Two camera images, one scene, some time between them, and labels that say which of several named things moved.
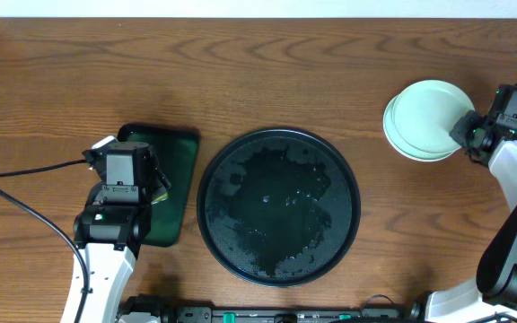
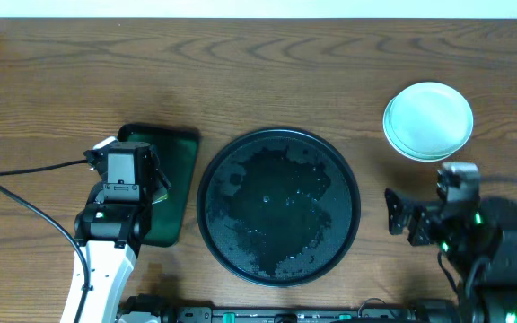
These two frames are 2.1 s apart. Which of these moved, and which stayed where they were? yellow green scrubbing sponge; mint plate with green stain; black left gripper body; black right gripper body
Moved: black right gripper body
Stayed: mint plate with green stain; black left gripper body; yellow green scrubbing sponge
